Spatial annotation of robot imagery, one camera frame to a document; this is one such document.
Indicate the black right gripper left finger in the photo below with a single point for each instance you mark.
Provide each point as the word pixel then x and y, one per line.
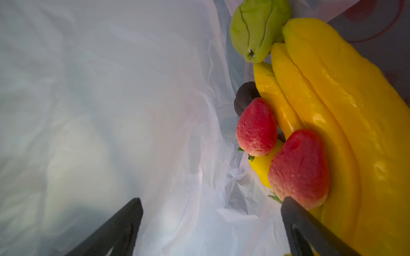
pixel 117 236

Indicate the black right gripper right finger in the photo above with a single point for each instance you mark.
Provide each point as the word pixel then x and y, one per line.
pixel 306 234

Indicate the red yellow peach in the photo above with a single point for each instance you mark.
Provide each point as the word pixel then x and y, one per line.
pixel 300 170

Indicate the yellow lemon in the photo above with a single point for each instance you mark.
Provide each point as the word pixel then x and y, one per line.
pixel 261 165

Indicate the red strawberry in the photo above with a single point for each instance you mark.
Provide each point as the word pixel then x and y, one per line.
pixel 256 131

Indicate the pink plastic bag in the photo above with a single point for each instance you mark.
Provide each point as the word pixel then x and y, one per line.
pixel 106 101

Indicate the yellow banana bunch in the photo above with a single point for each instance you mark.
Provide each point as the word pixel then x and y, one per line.
pixel 318 81

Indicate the dark purple passion fruit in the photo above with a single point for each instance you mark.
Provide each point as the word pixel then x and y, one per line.
pixel 244 96

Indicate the green pear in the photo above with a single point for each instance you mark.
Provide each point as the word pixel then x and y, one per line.
pixel 256 25

